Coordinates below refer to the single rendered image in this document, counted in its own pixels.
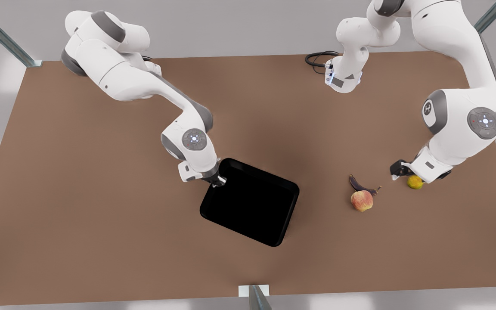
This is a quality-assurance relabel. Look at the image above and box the black rectangular tray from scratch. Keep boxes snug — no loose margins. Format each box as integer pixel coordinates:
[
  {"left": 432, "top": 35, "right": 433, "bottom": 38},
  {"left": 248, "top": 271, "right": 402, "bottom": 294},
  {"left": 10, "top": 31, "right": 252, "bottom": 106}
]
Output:
[{"left": 199, "top": 158, "right": 300, "bottom": 247}]

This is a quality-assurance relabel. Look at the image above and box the dark purple eggplant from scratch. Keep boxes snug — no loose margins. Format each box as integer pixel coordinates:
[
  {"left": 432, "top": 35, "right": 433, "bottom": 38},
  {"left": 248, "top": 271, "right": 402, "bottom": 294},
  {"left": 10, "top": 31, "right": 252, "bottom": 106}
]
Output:
[{"left": 349, "top": 174, "right": 382, "bottom": 197}]

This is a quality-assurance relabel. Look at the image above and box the red yellow apple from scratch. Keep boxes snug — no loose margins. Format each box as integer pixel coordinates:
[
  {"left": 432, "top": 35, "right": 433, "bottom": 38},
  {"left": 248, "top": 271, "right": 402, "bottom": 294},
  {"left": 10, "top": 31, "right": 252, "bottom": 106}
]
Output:
[{"left": 350, "top": 190, "right": 374, "bottom": 212}]

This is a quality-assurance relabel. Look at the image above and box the silver frame post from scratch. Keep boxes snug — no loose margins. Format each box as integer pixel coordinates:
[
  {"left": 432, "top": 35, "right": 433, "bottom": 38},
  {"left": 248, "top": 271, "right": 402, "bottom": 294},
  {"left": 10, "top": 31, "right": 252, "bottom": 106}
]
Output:
[
  {"left": 0, "top": 3, "right": 43, "bottom": 68},
  {"left": 238, "top": 284, "right": 273, "bottom": 310},
  {"left": 474, "top": 0, "right": 496, "bottom": 34}
]

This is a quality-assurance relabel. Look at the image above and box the black cable loop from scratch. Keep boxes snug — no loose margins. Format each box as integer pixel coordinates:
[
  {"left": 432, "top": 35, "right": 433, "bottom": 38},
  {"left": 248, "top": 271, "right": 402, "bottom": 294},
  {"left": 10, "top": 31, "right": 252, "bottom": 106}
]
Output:
[{"left": 305, "top": 51, "right": 341, "bottom": 74}]

